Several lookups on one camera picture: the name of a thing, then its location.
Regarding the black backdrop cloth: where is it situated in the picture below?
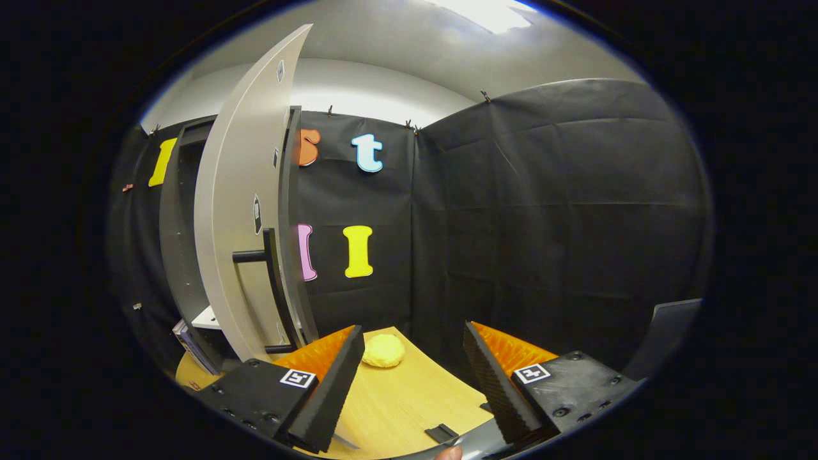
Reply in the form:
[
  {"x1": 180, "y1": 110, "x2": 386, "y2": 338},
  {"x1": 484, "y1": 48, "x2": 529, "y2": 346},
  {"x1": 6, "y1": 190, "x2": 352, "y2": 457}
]
[{"x1": 109, "y1": 78, "x2": 713, "y2": 384}]

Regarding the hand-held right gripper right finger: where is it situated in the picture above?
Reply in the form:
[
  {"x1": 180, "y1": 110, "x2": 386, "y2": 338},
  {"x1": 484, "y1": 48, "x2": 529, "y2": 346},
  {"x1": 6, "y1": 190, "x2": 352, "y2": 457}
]
[{"x1": 461, "y1": 321, "x2": 641, "y2": 447}]

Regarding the small black block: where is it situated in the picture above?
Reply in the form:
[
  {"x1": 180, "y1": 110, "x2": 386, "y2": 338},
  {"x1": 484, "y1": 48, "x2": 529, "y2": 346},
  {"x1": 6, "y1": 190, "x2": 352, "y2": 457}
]
[{"x1": 424, "y1": 422, "x2": 460, "y2": 443}]

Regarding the grey panel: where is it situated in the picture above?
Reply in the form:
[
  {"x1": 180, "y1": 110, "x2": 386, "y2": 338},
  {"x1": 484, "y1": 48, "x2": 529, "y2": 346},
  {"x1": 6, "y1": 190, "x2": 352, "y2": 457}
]
[{"x1": 623, "y1": 298, "x2": 704, "y2": 382}]

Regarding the black cabinet door handle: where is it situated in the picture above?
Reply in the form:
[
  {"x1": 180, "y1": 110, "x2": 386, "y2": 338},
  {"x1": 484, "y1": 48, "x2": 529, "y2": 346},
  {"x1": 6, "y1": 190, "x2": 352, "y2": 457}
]
[{"x1": 232, "y1": 228, "x2": 299, "y2": 354}]

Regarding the yellow sponge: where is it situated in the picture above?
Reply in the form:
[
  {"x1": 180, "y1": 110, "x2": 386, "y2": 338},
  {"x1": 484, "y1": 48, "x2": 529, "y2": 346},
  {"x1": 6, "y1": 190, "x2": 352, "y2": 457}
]
[{"x1": 362, "y1": 333, "x2": 406, "y2": 369}]

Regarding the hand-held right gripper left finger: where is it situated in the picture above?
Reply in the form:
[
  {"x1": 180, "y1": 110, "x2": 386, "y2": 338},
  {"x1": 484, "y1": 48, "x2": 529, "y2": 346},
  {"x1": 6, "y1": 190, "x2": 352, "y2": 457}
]
[{"x1": 192, "y1": 325, "x2": 366, "y2": 454}]

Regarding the dark blue book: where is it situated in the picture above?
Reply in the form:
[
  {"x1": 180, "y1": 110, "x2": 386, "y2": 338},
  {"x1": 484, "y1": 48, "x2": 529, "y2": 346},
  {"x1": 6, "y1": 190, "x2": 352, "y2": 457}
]
[{"x1": 181, "y1": 327, "x2": 220, "y2": 376}]

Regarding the white cabinet shelf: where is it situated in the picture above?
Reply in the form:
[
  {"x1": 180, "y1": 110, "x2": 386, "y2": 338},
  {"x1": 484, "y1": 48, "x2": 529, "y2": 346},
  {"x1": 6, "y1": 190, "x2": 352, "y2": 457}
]
[{"x1": 190, "y1": 305, "x2": 222, "y2": 331}]

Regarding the beige cabinet door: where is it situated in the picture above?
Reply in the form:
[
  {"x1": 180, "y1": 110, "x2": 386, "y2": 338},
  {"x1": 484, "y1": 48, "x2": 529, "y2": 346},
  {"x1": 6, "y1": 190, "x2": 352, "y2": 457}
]
[{"x1": 194, "y1": 24, "x2": 314, "y2": 364}]

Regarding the dark grey cabinet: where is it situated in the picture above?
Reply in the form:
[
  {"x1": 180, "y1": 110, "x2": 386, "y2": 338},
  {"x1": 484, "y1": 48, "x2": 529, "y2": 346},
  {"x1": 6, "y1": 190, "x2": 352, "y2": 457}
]
[{"x1": 158, "y1": 105, "x2": 320, "y2": 376}]

